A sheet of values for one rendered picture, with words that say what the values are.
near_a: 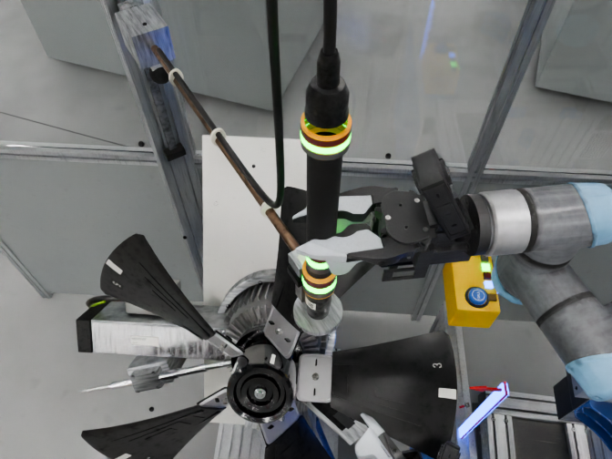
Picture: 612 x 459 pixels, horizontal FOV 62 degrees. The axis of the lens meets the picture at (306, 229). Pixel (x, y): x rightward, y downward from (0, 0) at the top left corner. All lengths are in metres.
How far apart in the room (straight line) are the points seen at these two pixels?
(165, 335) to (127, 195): 0.78
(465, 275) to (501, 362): 1.18
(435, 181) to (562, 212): 0.17
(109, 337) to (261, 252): 0.36
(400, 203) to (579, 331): 0.26
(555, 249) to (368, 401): 0.47
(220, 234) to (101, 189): 0.76
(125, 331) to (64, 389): 1.32
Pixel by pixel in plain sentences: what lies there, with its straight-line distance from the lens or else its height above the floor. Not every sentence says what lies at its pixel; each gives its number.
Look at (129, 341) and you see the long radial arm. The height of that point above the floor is 1.11.
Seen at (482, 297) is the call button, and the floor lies 1.08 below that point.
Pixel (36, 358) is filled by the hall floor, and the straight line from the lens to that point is 2.55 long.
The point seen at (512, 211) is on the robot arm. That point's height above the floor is 1.67.
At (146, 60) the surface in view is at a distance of 1.04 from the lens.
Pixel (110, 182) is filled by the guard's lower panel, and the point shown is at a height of 0.86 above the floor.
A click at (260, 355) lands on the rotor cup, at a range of 0.93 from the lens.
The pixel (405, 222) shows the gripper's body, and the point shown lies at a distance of 0.56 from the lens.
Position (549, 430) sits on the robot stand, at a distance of 2.15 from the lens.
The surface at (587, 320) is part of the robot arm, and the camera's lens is 0.68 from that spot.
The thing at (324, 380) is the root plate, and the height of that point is 1.18.
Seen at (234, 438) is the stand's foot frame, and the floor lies 0.08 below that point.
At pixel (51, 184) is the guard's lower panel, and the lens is 1.87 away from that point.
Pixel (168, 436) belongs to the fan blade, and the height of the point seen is 1.08.
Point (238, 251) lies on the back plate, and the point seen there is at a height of 1.17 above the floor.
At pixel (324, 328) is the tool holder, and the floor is 1.46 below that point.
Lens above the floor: 2.11
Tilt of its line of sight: 55 degrees down
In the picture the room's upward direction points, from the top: straight up
